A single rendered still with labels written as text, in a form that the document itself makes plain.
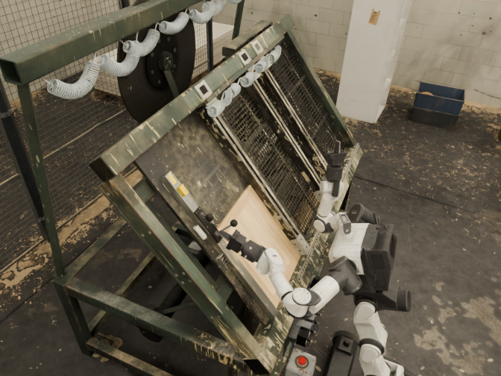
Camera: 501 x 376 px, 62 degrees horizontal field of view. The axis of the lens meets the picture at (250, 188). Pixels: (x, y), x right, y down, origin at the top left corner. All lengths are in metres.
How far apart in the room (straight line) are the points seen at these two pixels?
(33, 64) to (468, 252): 3.80
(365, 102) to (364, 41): 0.81
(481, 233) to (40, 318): 4.00
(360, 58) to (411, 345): 3.61
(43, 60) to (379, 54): 4.46
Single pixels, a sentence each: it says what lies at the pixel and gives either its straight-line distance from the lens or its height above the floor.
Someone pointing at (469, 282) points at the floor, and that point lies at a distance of 4.13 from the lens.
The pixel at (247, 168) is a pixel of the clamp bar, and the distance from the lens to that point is 2.35.
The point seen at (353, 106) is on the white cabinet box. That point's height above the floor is 0.18.
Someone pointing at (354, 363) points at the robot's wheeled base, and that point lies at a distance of 3.11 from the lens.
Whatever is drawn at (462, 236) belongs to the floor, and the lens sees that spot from 4.55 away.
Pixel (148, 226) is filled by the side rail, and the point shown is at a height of 1.57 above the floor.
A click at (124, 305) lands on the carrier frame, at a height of 0.79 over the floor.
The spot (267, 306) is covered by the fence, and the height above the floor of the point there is 0.97.
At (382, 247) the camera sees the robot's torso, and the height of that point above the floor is 1.41.
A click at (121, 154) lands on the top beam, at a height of 1.84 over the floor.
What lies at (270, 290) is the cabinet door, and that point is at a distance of 2.34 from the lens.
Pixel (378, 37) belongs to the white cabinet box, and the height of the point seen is 1.14.
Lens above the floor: 2.80
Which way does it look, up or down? 38 degrees down
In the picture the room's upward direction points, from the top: 2 degrees clockwise
